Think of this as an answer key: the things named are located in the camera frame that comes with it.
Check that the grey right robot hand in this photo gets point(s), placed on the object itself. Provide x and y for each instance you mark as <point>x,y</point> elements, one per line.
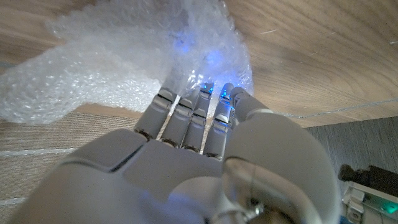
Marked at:
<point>202,168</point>

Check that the clear bubble wrap sheet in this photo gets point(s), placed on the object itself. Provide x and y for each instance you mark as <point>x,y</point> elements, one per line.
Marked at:
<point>124,56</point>

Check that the beige striped curtain backdrop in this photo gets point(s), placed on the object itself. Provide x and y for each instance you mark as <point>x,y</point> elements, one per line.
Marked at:
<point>46,155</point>

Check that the dark wooden door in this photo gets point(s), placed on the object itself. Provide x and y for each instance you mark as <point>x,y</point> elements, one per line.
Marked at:
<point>360,143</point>

